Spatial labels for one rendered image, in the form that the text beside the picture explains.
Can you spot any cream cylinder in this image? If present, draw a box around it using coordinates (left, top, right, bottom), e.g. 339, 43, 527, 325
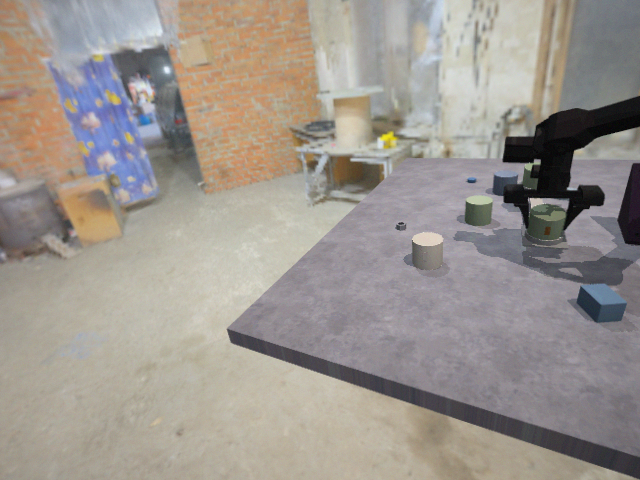
412, 232, 444, 270

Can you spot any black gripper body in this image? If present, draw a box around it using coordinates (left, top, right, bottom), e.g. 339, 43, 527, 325
503, 164, 605, 206

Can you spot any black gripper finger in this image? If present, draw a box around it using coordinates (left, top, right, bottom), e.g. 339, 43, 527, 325
514, 200, 529, 229
563, 199, 590, 231

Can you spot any white balance beam with square pans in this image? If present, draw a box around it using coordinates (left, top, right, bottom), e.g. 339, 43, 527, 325
521, 198, 568, 250

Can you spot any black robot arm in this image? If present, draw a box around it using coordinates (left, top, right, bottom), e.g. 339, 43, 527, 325
502, 96, 640, 167

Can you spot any blue rectangular block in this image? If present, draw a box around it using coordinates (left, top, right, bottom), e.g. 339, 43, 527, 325
576, 284, 627, 323

